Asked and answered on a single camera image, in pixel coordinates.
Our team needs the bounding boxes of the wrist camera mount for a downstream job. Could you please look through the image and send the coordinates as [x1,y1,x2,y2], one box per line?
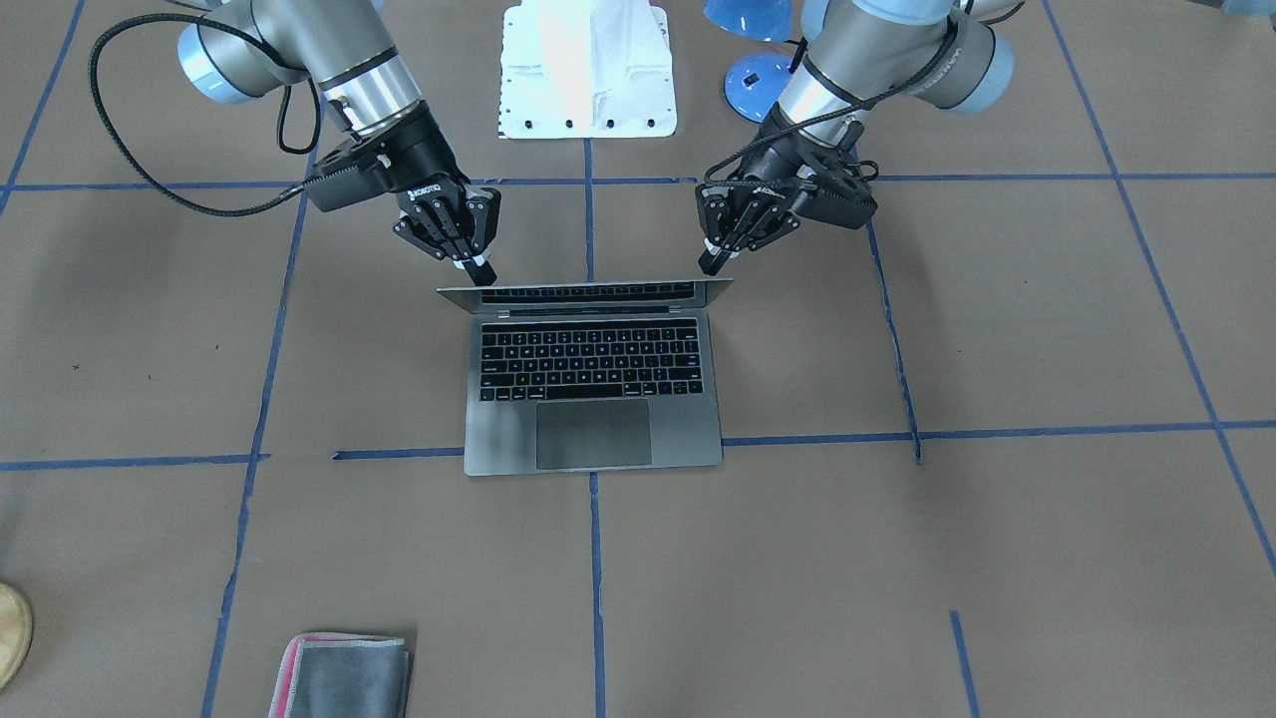
[792,142,878,230]
[301,140,402,212]

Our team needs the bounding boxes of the grey laptop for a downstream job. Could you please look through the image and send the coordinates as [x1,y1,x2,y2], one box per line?
[441,278,730,477]

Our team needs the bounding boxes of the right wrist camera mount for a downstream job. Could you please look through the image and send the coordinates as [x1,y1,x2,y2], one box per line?
[301,140,402,212]

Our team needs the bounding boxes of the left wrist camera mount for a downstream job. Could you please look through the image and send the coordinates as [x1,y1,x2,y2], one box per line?
[792,142,878,230]

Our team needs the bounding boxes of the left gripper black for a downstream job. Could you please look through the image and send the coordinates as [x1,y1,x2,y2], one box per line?
[695,105,828,275]

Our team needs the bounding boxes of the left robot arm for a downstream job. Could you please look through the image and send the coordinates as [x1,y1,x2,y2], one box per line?
[695,1,1018,274]

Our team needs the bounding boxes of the grey and pink folded cloth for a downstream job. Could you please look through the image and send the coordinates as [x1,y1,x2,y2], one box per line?
[267,633,411,717]

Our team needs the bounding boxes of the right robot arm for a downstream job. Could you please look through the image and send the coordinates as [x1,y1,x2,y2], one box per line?
[177,1,500,286]

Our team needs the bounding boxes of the wooden mug tree stand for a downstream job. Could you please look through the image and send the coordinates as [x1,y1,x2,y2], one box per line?
[1,582,34,690]

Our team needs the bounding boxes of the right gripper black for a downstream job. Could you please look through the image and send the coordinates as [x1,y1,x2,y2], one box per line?
[376,105,501,287]

